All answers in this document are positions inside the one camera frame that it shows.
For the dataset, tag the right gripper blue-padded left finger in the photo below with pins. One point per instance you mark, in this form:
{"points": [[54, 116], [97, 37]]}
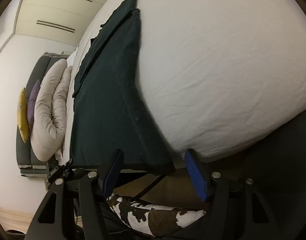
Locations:
{"points": [[104, 179]]}

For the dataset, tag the purple cushion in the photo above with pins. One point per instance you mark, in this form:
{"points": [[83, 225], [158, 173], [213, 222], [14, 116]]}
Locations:
{"points": [[32, 102]]}

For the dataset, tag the yellow cushion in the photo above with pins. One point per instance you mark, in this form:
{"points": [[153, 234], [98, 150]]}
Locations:
{"points": [[22, 121]]}

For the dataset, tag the cow print trouser leg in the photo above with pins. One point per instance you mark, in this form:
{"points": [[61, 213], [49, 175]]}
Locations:
{"points": [[151, 219]]}

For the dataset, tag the cream wardrobe with handles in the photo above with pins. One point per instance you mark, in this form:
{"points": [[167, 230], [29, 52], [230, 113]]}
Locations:
{"points": [[62, 21]]}

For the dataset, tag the beige rolled duvet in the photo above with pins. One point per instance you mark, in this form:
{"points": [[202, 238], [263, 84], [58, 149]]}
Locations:
{"points": [[50, 121]]}

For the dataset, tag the dark green fleece garment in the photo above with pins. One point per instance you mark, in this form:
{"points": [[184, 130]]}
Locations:
{"points": [[108, 111]]}

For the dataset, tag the grey padded headboard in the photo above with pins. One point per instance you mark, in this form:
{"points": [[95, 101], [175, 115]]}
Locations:
{"points": [[28, 164]]}

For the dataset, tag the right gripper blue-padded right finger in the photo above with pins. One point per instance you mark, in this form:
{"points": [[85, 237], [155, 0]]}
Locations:
{"points": [[203, 182]]}

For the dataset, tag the white bed sheet mattress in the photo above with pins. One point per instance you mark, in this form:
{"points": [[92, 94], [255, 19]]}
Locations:
{"points": [[216, 75]]}

